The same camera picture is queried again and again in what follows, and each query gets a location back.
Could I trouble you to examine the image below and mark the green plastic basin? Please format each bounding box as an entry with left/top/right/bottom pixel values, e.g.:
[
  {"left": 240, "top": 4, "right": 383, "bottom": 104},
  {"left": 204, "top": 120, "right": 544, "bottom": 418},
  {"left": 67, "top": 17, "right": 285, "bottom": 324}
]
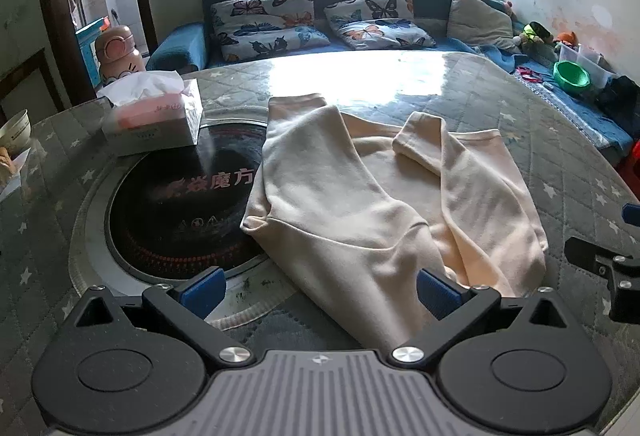
[{"left": 552, "top": 60, "right": 591, "bottom": 92}]

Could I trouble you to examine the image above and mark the white tissue box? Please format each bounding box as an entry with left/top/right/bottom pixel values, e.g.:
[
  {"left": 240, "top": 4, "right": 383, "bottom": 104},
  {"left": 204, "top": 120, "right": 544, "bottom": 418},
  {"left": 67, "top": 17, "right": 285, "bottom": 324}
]
[{"left": 97, "top": 70, "right": 204, "bottom": 157}]

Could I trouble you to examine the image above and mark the cream long-sleeve shirt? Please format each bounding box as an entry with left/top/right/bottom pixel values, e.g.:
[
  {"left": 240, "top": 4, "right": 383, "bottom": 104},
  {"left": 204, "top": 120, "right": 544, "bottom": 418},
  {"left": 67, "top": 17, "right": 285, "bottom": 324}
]
[{"left": 240, "top": 92, "right": 548, "bottom": 352}]

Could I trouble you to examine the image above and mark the blue patterned sofa cover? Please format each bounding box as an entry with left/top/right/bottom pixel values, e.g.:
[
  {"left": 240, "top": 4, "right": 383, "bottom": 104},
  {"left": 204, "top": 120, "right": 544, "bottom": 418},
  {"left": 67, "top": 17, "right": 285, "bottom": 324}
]
[{"left": 472, "top": 41, "right": 635, "bottom": 152}]

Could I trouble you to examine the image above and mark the black round induction cooker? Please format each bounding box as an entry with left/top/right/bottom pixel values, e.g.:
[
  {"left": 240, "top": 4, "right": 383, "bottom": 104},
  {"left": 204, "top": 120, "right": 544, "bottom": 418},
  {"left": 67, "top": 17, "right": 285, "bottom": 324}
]
[{"left": 69, "top": 116, "right": 281, "bottom": 317}]

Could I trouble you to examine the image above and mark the white paper sheet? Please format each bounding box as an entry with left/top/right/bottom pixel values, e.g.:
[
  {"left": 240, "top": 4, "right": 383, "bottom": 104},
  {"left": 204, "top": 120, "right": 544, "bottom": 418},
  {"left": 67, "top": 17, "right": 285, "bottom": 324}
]
[{"left": 0, "top": 149, "right": 33, "bottom": 202}]

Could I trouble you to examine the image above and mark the butterfly print pillow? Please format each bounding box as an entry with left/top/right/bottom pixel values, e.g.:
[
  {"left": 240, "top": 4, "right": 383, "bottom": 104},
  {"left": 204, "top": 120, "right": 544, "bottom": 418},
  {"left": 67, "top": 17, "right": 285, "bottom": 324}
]
[
  {"left": 210, "top": 0, "right": 316, "bottom": 37},
  {"left": 334, "top": 19, "right": 436, "bottom": 50},
  {"left": 217, "top": 24, "right": 331, "bottom": 62},
  {"left": 324, "top": 0, "right": 416, "bottom": 30}
]

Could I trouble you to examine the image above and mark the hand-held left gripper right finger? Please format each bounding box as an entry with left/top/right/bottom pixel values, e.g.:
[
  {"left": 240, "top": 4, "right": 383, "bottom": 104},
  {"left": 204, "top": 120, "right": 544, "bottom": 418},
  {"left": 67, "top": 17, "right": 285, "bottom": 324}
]
[{"left": 391, "top": 269, "right": 583, "bottom": 367}]

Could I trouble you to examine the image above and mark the clear plastic storage box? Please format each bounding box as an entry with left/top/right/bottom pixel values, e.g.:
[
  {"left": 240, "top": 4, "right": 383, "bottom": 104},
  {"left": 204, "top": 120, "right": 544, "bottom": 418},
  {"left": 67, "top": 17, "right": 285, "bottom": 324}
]
[{"left": 555, "top": 41, "right": 618, "bottom": 90}]

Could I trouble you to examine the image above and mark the grey cushion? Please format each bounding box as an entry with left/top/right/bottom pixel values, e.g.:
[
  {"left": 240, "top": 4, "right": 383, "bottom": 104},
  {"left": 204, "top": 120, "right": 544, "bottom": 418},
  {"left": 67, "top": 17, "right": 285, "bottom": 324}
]
[{"left": 446, "top": 0, "right": 515, "bottom": 50}]

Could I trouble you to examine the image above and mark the grey quilted star table cover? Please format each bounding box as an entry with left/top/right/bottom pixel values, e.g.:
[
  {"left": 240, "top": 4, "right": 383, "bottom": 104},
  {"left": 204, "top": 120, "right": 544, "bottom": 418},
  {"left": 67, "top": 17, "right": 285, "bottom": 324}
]
[{"left": 0, "top": 51, "right": 640, "bottom": 436}]

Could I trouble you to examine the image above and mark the pink cartoon water bottle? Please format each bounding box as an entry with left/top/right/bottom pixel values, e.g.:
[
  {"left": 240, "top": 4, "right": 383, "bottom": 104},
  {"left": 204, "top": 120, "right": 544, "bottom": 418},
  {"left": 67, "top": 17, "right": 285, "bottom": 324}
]
[{"left": 94, "top": 27, "right": 147, "bottom": 87}]

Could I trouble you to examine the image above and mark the red plastic stool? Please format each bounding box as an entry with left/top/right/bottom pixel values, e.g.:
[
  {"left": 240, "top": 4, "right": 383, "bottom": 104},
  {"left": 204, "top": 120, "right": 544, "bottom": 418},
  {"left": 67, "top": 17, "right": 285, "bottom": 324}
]
[{"left": 617, "top": 151, "right": 640, "bottom": 182}]

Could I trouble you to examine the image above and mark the black backpack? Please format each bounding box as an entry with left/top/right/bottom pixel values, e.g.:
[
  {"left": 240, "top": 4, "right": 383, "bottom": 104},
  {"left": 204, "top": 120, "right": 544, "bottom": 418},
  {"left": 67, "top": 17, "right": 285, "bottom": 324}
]
[{"left": 597, "top": 75, "right": 640, "bottom": 127}]

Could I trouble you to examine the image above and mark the white ceramic bowl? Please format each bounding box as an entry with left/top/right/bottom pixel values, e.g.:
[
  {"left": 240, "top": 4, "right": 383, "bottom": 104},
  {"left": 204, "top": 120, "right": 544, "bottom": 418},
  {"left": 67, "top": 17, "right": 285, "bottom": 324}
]
[{"left": 0, "top": 109, "right": 32, "bottom": 152}]

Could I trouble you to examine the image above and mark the green yellow plush toy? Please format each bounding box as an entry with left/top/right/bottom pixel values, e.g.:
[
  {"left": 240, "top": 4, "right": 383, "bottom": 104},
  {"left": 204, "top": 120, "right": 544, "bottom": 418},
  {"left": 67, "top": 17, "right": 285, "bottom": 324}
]
[{"left": 520, "top": 20, "right": 553, "bottom": 47}]

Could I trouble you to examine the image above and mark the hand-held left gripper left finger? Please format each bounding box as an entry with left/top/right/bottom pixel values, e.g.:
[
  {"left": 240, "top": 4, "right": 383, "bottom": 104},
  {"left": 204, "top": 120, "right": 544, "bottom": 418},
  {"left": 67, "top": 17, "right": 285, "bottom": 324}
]
[{"left": 65, "top": 267, "right": 255, "bottom": 369}]

